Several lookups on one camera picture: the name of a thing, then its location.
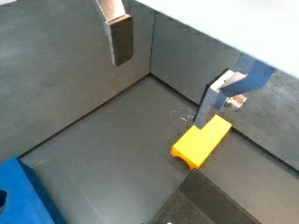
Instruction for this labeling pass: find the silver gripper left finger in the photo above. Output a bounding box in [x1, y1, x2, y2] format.
[93, 0, 133, 67]

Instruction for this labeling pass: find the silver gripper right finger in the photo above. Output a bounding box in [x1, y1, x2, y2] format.
[193, 54, 276, 129]

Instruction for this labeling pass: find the yellow arch block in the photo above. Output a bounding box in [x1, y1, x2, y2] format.
[170, 115, 230, 170]

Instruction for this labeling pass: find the black curved fixture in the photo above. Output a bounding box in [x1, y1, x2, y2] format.
[148, 171, 261, 224]

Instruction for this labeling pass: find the blue foam shape board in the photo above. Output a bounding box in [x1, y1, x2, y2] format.
[0, 157, 66, 224]

